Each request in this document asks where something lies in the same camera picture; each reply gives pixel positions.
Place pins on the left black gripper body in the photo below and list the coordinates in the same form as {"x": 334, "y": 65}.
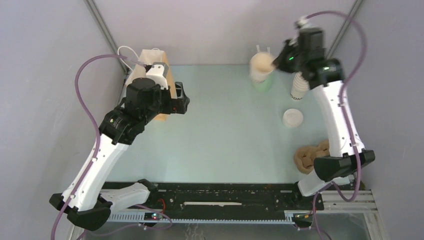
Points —
{"x": 168, "y": 105}

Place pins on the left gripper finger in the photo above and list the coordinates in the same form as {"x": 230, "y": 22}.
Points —
{"x": 182, "y": 104}
{"x": 179, "y": 90}

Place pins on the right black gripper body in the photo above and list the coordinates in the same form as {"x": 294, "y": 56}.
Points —
{"x": 297, "y": 59}

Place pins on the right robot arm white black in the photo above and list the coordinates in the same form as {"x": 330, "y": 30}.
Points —
{"x": 348, "y": 154}

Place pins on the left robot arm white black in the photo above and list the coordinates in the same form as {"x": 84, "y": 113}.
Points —
{"x": 83, "y": 203}

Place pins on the brown paper takeout bag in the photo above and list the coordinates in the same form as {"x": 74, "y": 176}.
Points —
{"x": 148, "y": 57}

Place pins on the green straw holder cup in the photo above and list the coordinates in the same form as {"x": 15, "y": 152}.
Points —
{"x": 265, "y": 85}

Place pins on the stack of white paper cups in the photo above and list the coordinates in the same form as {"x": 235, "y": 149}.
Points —
{"x": 299, "y": 87}

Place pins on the stack of white plastic lids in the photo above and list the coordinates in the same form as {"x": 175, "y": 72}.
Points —
{"x": 292, "y": 118}

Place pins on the brown pulp cup carrier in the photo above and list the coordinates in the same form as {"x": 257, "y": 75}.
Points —
{"x": 305, "y": 156}

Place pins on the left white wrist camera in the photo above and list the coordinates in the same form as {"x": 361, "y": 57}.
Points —
{"x": 158, "y": 73}

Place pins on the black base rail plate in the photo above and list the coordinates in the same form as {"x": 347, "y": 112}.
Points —
{"x": 231, "y": 201}

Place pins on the white cable duct strip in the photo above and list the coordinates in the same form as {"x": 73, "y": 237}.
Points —
{"x": 139, "y": 217}

